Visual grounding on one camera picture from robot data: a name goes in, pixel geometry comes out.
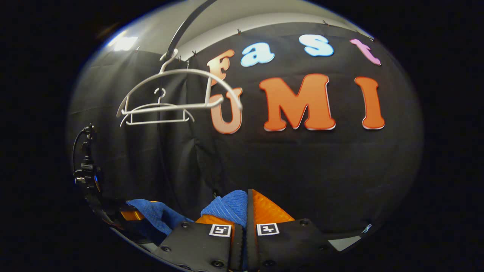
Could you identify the black backdrop cloth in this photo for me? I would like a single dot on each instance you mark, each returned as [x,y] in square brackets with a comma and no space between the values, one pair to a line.
[302,170]

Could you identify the small white plastic hanger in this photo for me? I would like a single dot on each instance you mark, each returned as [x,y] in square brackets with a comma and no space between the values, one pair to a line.
[159,121]

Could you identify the large white plastic hanger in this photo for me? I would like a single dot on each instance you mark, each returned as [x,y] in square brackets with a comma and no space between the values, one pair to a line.
[181,71]

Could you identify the square ceiling light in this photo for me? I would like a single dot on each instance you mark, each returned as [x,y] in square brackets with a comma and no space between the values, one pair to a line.
[123,43]

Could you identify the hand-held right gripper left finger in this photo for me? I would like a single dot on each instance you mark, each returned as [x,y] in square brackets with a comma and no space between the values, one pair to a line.
[196,243]

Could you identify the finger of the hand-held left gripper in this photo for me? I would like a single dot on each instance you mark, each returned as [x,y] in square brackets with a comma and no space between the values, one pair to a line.
[130,215]

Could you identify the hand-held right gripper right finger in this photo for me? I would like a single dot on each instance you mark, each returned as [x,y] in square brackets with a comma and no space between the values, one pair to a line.
[251,245]

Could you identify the black clothes rail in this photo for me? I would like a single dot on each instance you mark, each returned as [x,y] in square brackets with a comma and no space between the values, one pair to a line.
[185,26]

